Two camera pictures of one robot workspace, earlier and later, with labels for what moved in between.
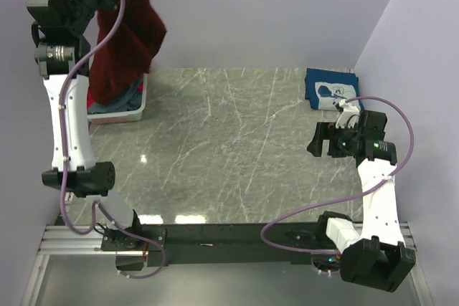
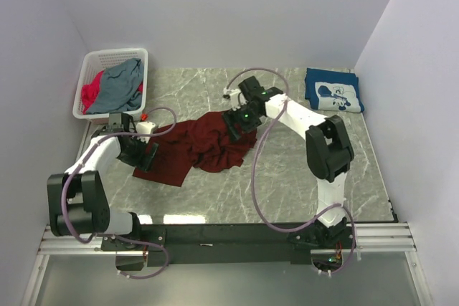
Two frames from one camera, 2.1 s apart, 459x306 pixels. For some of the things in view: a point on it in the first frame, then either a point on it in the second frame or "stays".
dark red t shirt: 124,61 -> 206,143
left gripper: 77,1 -> 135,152
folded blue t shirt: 323,87 stays
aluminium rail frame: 54,242 stays
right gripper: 332,141 -> 233,125
